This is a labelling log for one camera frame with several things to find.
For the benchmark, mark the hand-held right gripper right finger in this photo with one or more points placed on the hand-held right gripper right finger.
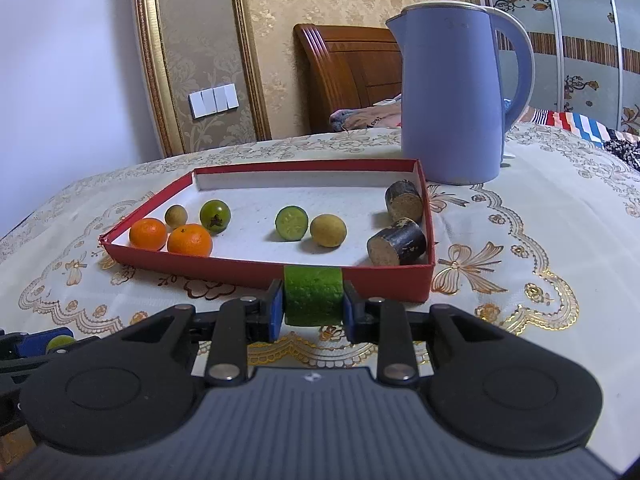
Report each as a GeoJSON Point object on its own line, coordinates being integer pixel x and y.
{"type": "Point", "coordinates": [349, 310]}

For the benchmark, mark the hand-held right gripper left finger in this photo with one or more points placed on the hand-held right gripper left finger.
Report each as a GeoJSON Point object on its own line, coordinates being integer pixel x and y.
{"type": "Point", "coordinates": [276, 310]}

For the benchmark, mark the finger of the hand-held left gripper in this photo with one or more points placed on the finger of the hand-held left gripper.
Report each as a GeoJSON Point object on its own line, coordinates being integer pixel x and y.
{"type": "Point", "coordinates": [30, 342]}
{"type": "Point", "coordinates": [50, 359]}

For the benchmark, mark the green cucumber piece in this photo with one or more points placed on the green cucumber piece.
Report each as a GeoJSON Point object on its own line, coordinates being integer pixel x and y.
{"type": "Point", "coordinates": [313, 296]}
{"type": "Point", "coordinates": [290, 223]}

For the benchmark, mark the large yellow longan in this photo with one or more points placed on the large yellow longan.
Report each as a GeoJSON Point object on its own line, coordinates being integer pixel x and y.
{"type": "Point", "coordinates": [327, 230]}

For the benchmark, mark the orange mandarin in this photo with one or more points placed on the orange mandarin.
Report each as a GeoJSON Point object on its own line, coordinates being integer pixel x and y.
{"type": "Point", "coordinates": [147, 234]}
{"type": "Point", "coordinates": [190, 241]}

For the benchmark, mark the red cardboard box tray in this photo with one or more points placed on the red cardboard box tray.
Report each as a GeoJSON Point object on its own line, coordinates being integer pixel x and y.
{"type": "Point", "coordinates": [250, 200]}

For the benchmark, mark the small yellow longan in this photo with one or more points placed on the small yellow longan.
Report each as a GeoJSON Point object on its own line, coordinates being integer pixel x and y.
{"type": "Point", "coordinates": [176, 216]}

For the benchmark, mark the pink patterned bedding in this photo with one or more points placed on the pink patterned bedding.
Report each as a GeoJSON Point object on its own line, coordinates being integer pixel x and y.
{"type": "Point", "coordinates": [370, 117]}

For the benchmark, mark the blue electric kettle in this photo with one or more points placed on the blue electric kettle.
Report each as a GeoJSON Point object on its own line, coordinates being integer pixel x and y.
{"type": "Point", "coordinates": [450, 100]}

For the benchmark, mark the wooden bed headboard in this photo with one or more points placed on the wooden bed headboard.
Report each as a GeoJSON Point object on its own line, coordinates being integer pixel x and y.
{"type": "Point", "coordinates": [350, 75]}

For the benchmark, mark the striped colourful blanket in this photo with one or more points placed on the striped colourful blanket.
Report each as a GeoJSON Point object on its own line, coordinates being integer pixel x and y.
{"type": "Point", "coordinates": [575, 127]}

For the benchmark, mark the dark floral cloth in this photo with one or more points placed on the dark floral cloth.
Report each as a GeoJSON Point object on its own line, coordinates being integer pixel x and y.
{"type": "Point", "coordinates": [625, 152]}

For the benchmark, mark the floral sliding door wardrobe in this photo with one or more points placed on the floral sliding door wardrobe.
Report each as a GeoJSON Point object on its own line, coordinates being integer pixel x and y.
{"type": "Point", "coordinates": [575, 20]}

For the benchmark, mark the white wall switch panel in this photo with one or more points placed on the white wall switch panel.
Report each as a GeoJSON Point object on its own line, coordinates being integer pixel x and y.
{"type": "Point", "coordinates": [212, 101]}

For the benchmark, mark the gold wall moulding frame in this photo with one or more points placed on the gold wall moulding frame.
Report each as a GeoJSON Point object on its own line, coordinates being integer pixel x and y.
{"type": "Point", "coordinates": [150, 60]}

